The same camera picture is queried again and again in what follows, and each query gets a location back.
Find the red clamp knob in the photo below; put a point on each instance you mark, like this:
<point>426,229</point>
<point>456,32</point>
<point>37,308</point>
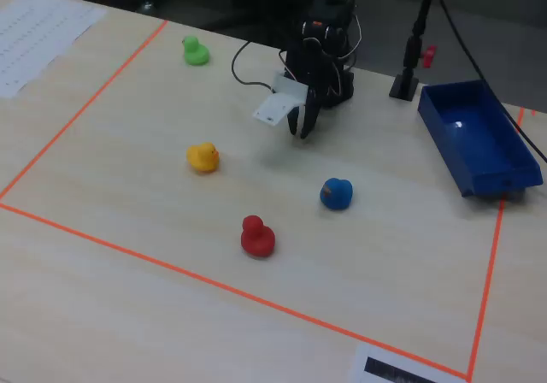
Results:
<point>429,56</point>

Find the orange tape line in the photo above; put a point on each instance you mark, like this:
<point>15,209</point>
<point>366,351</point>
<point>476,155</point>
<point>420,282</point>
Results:
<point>85,107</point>
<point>235,290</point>
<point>487,284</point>

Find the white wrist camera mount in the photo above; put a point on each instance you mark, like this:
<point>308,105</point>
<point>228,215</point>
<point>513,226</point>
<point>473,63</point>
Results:
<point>275,105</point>

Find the red rubber duck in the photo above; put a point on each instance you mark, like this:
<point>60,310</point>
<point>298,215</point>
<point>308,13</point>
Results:
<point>257,238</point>

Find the white printed paper sheet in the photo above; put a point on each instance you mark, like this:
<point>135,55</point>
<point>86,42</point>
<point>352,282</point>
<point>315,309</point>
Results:
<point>38,37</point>

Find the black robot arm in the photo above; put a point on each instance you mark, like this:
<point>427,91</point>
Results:
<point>331,13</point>

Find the white paper with black bar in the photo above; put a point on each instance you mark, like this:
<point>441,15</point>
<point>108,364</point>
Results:
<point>384,368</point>

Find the blue plastic box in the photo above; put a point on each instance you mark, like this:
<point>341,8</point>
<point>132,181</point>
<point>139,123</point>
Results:
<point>483,143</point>

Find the yellow rubber duck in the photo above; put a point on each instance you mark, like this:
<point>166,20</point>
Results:
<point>202,157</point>

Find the green rubber duck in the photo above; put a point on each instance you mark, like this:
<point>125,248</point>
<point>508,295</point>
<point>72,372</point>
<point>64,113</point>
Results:
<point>195,52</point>

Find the black camera stand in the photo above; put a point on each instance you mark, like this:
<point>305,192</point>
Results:
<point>404,86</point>

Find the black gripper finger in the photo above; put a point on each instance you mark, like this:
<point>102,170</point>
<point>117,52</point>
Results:
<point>293,122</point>
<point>309,116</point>

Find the blue rubber duck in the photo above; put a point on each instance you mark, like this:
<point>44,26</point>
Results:
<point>336,194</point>

